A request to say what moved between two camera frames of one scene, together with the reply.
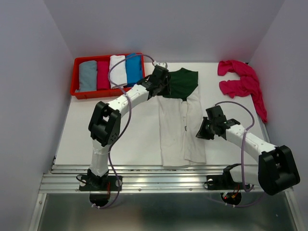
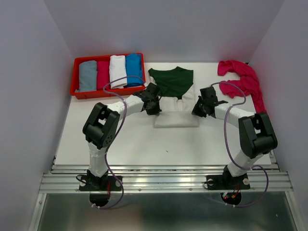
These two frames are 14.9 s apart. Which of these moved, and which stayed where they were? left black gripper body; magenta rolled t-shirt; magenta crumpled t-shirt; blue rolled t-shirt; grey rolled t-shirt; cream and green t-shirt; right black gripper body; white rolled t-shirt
Moved: left black gripper body; cream and green t-shirt; right black gripper body
Stayed: grey rolled t-shirt; magenta rolled t-shirt; magenta crumpled t-shirt; blue rolled t-shirt; white rolled t-shirt
